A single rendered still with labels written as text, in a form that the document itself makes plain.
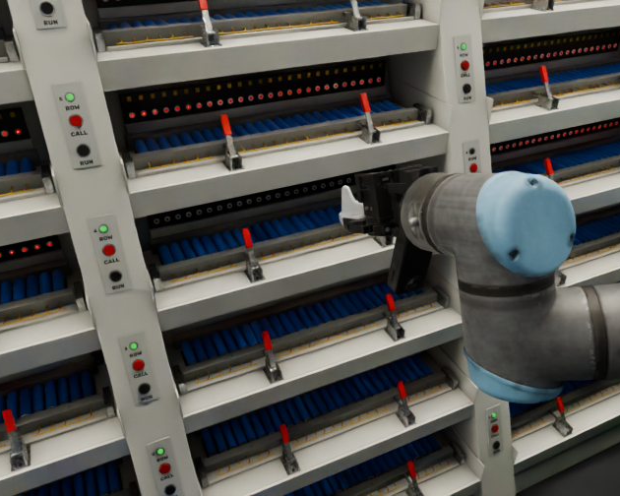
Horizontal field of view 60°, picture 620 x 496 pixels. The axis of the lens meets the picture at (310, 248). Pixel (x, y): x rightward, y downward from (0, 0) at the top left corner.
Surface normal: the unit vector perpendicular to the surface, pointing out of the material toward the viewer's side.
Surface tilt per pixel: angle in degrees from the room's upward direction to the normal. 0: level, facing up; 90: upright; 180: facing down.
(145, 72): 111
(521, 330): 88
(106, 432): 21
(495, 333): 88
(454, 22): 90
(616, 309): 40
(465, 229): 88
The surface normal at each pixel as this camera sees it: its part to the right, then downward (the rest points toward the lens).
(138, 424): 0.38, 0.17
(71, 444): 0.00, -0.83
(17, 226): 0.41, 0.50
